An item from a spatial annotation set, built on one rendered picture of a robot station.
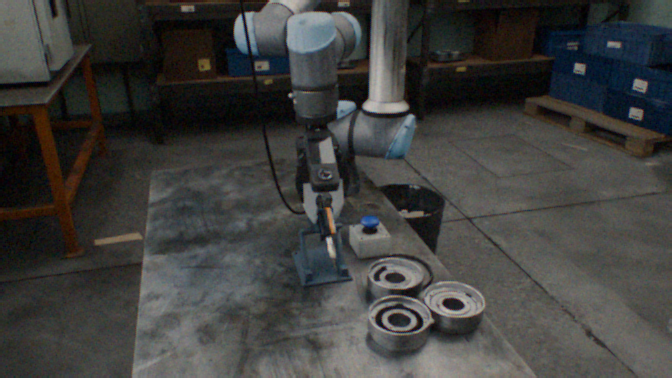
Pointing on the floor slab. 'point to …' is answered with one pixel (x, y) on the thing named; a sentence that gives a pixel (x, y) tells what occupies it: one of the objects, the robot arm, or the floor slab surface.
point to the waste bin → (411, 200)
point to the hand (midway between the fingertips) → (324, 218)
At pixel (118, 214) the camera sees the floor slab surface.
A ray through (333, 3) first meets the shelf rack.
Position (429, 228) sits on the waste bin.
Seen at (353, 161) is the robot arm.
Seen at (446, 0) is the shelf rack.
